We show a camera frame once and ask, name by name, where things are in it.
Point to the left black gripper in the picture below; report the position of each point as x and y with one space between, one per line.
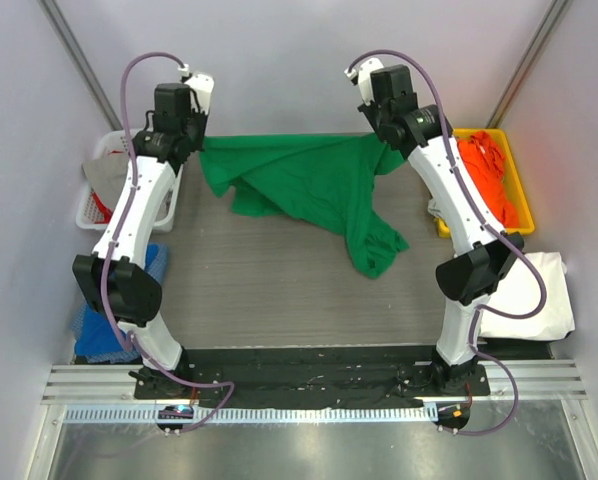
197 133

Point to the blue checked shirt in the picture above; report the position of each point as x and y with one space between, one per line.
95 341

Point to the grey cloth in bin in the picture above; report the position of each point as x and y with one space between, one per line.
434 209

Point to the left aluminium corner rail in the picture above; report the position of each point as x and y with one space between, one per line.
70 43

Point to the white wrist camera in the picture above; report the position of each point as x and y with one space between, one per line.
201 87
361 77

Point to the slotted cable duct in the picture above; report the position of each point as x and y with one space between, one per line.
181 414

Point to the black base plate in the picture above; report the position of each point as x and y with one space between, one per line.
355 377

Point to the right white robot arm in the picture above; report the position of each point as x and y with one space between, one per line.
482 255

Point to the yellow plastic bin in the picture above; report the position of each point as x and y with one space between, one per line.
512 182

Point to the white perforated basket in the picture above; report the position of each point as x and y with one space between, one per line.
87 216

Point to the green t-shirt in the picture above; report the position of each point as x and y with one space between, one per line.
325 180

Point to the orange t-shirt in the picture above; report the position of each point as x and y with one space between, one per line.
485 162

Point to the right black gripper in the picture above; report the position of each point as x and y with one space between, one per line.
372 118

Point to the aluminium corner rail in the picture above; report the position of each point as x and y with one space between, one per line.
70 43
551 20

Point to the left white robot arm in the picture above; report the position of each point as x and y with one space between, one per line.
113 278

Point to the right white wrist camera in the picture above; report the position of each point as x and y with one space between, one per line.
361 77

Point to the right aluminium corner rail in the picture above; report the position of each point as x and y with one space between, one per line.
551 20

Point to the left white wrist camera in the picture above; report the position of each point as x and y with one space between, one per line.
201 87

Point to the beige grey shirt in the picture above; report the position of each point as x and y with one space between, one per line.
106 176

